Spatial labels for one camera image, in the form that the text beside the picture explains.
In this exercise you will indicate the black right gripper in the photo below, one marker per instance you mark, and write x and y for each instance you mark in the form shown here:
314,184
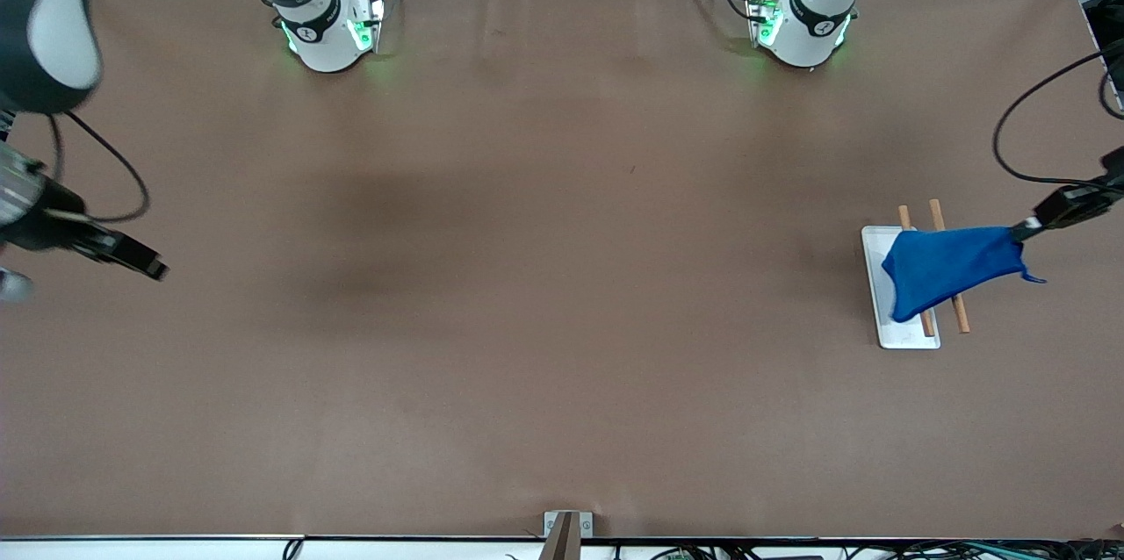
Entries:
44,231

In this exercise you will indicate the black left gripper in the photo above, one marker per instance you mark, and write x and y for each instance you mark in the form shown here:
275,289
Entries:
1073,206

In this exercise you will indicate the blue microfibre towel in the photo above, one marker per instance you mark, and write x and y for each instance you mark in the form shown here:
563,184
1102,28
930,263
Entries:
948,266

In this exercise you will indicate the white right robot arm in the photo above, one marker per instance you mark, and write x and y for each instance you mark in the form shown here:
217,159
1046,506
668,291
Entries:
320,42

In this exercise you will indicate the white towel rack wooden bars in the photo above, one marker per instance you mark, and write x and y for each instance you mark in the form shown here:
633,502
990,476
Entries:
882,332

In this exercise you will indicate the metal table edge bracket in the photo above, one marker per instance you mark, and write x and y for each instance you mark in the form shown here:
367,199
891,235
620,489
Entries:
566,534

